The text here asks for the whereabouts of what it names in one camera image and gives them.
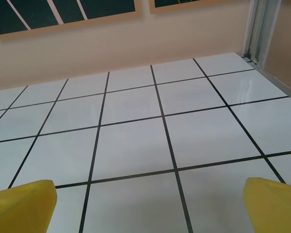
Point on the pink flower stems wall panel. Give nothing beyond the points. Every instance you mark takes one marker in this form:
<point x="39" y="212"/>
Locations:
<point x="38" y="14"/>

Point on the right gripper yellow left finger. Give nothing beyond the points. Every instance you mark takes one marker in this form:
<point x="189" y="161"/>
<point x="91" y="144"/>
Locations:
<point x="21" y="208"/>

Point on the beige disc wall panel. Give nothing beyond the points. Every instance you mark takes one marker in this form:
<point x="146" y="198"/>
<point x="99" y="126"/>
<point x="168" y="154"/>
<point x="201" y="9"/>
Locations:
<point x="167" y="2"/>

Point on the aluminium frame post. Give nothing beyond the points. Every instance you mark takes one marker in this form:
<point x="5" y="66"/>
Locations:
<point x="262" y="24"/>

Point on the aluminium side rail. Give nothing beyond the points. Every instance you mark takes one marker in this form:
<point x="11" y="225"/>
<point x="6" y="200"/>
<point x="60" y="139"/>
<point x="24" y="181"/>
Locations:
<point x="276" y="81"/>

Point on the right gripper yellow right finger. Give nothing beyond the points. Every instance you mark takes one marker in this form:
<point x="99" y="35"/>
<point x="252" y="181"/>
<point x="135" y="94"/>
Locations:
<point x="276" y="208"/>

